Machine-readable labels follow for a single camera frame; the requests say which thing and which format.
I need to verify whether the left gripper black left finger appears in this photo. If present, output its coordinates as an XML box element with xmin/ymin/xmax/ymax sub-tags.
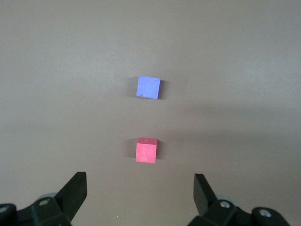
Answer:
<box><xmin>0</xmin><ymin>171</ymin><xmax>88</xmax><ymax>226</ymax></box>

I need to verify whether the purple foam block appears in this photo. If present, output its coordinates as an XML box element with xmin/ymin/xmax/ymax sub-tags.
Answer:
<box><xmin>135</xmin><ymin>75</ymin><xmax>162</xmax><ymax>100</ymax></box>

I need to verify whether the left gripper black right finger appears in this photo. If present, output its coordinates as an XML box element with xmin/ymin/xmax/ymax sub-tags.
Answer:
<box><xmin>188</xmin><ymin>173</ymin><xmax>289</xmax><ymax>226</ymax></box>

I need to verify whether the red foam block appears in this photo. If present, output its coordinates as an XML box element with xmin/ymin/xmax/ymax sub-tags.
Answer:
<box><xmin>135</xmin><ymin>137</ymin><xmax>158</xmax><ymax>163</ymax></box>

